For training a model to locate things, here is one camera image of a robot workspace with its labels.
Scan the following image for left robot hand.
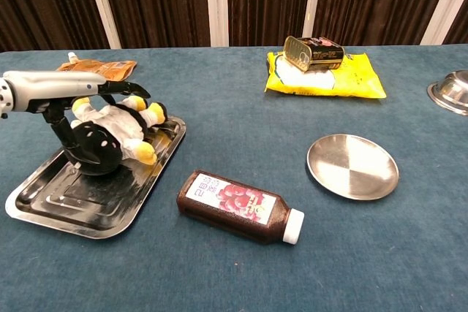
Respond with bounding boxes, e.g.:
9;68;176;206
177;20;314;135
0;69;151;165

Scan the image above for black headed white plush toy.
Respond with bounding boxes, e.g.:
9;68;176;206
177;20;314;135
69;95;168;177

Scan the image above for dark juice bottle pink label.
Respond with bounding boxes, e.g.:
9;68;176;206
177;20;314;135
176;170;306;246

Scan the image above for orange spouted pouch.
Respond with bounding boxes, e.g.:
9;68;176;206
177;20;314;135
56;51;138;82

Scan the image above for rectangular steel tray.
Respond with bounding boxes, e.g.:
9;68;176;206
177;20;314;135
4;114;186;240

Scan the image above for gold black meat tin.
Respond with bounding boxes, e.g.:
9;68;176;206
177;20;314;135
283;35;346;72

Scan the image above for yellow snack bag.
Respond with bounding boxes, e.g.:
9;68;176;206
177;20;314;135
264;51;388;99

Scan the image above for round steel plate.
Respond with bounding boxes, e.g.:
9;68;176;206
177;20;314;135
306;134;400;202

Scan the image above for steel bowl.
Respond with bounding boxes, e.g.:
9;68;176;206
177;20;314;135
426;69;468;116

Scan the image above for white frame post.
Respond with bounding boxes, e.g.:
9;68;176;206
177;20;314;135
82;0;122;50
419;0;468;46
204;0;230;48
302;0;325;48

